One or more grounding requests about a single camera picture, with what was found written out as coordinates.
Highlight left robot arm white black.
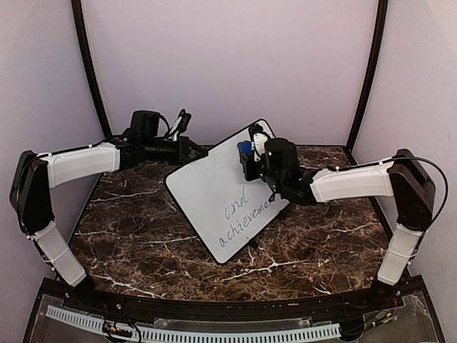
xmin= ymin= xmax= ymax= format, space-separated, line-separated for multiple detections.
xmin=9 ymin=135 xmax=208 ymax=312

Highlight white whiteboard with black frame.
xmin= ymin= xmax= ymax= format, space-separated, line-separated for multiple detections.
xmin=165 ymin=128 xmax=288 ymax=264

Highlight black frame post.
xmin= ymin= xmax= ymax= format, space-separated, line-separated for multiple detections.
xmin=345 ymin=0 xmax=388 ymax=154
xmin=71 ymin=0 xmax=111 ymax=135

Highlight left black frame post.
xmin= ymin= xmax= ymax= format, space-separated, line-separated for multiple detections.
xmin=71 ymin=0 xmax=111 ymax=135

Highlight white slotted cable duct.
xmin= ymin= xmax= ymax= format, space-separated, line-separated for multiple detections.
xmin=46 ymin=305 xmax=341 ymax=342

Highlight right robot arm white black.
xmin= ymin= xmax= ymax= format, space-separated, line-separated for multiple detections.
xmin=238 ymin=146 xmax=436 ymax=310

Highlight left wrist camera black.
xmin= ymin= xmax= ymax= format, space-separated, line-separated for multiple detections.
xmin=130 ymin=110 xmax=161 ymax=137

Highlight right black frame post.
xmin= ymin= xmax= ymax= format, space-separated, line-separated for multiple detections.
xmin=345 ymin=0 xmax=388 ymax=154

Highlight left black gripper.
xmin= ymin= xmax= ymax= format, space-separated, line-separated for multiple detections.
xmin=144 ymin=136 xmax=209 ymax=166

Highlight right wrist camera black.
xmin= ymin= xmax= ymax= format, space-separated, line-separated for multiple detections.
xmin=264 ymin=138 xmax=300 ymax=176

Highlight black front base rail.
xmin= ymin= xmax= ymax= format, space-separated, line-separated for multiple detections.
xmin=39 ymin=277 xmax=426 ymax=328

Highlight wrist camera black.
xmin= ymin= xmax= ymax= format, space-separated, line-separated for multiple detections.
xmin=264 ymin=138 xmax=300 ymax=176
xmin=130 ymin=110 xmax=161 ymax=137

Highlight blue whiteboard eraser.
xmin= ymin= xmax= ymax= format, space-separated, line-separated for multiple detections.
xmin=238 ymin=141 xmax=252 ymax=154

